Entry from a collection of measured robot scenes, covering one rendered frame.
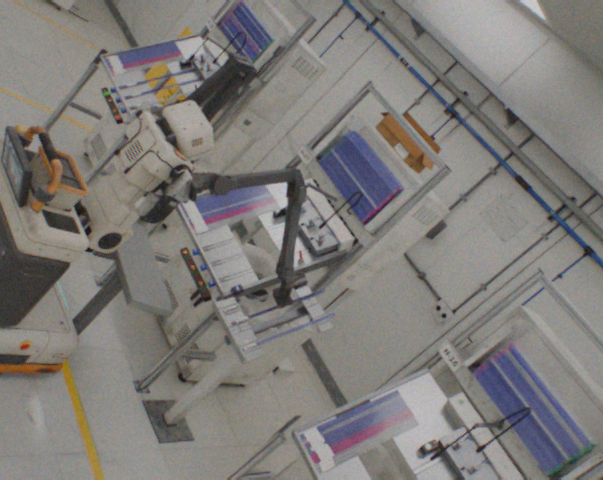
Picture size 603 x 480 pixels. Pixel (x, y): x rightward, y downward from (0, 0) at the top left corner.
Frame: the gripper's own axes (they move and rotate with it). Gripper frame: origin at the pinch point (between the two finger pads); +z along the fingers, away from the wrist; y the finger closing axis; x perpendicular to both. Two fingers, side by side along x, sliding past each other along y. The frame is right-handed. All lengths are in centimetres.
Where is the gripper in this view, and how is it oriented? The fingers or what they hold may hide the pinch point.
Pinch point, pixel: (279, 306)
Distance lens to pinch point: 300.9
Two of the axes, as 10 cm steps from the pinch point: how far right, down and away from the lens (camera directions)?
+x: -8.6, 2.6, -4.4
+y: -4.7, -7.6, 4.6
